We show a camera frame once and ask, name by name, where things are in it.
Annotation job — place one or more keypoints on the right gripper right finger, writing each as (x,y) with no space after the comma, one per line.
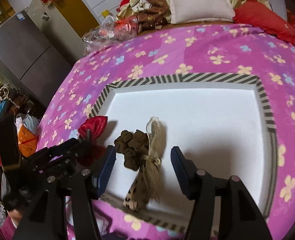
(240,217)

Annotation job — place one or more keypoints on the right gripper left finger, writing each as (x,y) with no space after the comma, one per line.
(45,217)

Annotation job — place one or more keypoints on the red satin bow clip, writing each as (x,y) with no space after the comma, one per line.
(89,132)

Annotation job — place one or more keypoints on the brown leopard scrunchie bow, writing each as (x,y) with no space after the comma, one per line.
(142,152)

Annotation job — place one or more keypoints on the orange plastic basket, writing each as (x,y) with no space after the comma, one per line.
(27,141)

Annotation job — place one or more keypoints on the striped white tray box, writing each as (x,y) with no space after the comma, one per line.
(223,122)

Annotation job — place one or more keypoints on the grey refrigerator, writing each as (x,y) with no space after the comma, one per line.
(29,60)

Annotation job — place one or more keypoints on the clear plastic bag pile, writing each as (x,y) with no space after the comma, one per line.
(111,31)

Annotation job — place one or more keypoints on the red santa plush toy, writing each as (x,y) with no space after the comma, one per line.
(123,4)

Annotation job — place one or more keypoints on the brown patterned blanket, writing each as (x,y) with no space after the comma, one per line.
(151,14)

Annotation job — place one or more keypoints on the red ruffled cushion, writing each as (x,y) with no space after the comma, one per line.
(258,15)

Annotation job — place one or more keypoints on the white small pillow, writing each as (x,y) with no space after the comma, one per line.
(186,11)

